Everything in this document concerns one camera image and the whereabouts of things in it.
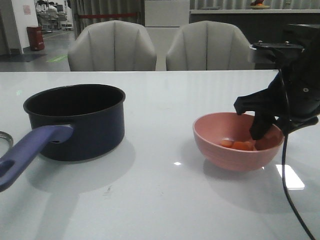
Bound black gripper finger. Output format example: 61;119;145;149
249;111;276;140
233;88;285;116

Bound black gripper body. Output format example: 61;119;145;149
268;37;320;133

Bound orange ham slices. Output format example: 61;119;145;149
220;140;256;151

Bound pink bowl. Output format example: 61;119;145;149
193;112;284;172

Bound glass lid with blue knob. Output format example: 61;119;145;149
0;131;14;152

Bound dark blue pot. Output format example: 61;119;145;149
0;84;126;191

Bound dark cabinet counter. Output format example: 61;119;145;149
190;9;320;70

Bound grey chair right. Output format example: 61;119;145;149
165;20;255;71

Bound grey chair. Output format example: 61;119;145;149
165;20;255;71
67;20;157;72

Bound fruit plate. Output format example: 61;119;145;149
249;0;271;10

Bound white refrigerator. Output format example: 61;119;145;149
144;0;190;71

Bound grey chair left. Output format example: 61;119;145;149
67;20;157;72

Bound red barrier belt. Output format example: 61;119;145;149
78;12;139;19

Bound red bin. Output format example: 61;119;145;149
26;26;45;51

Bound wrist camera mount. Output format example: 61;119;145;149
247;41;304;69

